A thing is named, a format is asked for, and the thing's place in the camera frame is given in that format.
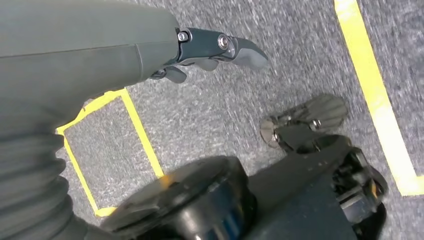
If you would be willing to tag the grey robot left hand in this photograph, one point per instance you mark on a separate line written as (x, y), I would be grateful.
(82, 49)

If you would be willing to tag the yellow floor tape square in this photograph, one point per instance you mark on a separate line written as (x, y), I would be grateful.
(142, 132)
(377, 99)

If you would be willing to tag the robot left leg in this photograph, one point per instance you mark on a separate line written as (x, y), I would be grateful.
(205, 205)

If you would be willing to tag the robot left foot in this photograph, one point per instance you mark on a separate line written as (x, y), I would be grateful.
(324, 111)

